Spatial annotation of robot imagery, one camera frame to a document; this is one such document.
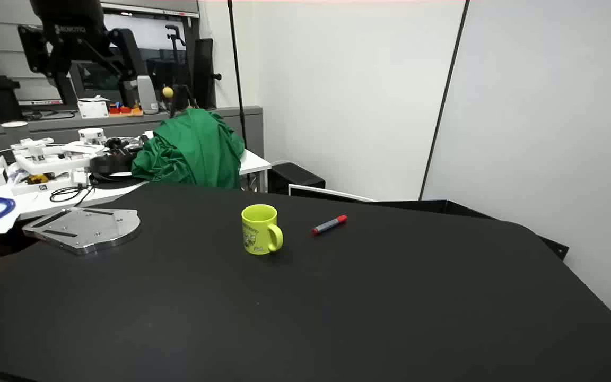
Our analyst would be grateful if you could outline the red capped marker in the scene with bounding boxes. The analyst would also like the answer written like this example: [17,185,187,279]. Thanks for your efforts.
[309,213,349,238]

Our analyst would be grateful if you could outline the yellow-green mug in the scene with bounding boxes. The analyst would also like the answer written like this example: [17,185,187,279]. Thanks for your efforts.
[239,202,287,259]

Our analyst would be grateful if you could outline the white flat board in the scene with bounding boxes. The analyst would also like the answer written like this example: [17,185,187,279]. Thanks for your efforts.
[287,183,377,206]

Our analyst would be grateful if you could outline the black box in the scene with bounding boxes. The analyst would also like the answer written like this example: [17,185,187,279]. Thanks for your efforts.
[268,161,327,198]

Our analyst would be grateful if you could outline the green cloth pile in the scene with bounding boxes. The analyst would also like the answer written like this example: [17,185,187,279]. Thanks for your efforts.
[129,106,248,192]

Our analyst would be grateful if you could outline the thin black pole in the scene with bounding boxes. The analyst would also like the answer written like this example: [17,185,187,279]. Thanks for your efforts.
[415,0,474,204]
[225,0,250,154]

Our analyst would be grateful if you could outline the black flat bag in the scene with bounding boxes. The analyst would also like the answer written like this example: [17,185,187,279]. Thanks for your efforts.
[86,152,152,192]

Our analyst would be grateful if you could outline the grey metal mounting plate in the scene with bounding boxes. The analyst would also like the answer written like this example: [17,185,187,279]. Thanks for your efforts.
[21,206,143,258]

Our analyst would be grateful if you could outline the small white box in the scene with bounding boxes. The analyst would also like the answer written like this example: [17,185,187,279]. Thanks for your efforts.
[76,94,112,121]

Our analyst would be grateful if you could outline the white plastic parts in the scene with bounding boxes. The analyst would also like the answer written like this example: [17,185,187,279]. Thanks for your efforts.
[8,126,110,181]

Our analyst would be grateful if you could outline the white side table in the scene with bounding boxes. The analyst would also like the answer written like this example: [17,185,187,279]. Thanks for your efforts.
[0,130,273,240]

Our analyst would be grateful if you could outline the grey counter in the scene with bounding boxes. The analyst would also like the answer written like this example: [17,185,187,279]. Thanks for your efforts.
[0,104,265,160]

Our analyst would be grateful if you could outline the black cable coil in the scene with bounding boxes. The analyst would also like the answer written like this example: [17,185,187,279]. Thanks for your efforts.
[47,181,93,206]

